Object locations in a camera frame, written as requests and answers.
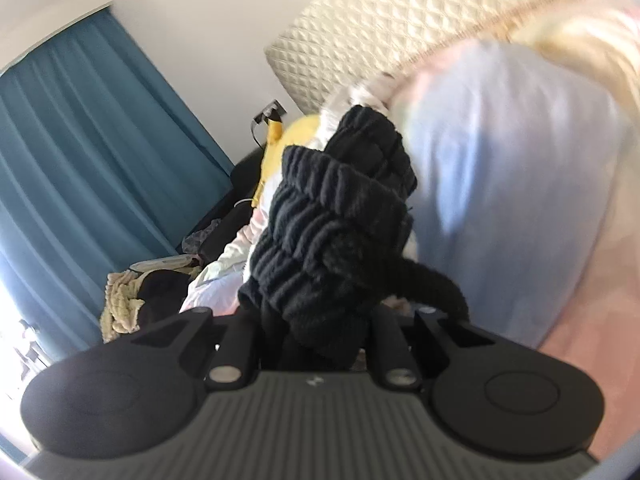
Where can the black sofa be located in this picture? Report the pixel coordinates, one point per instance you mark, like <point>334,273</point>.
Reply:
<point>230,195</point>

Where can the blue curtain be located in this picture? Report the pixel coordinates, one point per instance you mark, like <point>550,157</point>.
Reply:
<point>100,135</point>

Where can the window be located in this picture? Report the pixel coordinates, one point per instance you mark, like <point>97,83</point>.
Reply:
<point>20,345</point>

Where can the quilted beige headboard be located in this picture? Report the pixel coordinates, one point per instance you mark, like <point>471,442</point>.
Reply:
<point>400,20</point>

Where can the black wall socket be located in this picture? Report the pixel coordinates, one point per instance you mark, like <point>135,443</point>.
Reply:
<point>270,112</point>

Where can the grey patterned cloth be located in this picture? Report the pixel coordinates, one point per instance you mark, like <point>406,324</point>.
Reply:
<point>200,237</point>

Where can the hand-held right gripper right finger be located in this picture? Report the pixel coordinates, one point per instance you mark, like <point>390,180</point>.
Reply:
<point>387,342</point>

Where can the black sweatpants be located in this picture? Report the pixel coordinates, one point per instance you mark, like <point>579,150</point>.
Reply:
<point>330,240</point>

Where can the yellow plush toy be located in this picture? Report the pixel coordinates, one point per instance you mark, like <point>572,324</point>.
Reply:
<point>295,135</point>

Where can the white spotted blanket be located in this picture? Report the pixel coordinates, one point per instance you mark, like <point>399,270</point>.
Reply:
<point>365,95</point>

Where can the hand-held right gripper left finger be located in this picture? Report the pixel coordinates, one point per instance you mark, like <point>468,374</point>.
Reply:
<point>240,342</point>

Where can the black clothing pile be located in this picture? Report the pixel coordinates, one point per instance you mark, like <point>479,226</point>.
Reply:
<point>160,295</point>

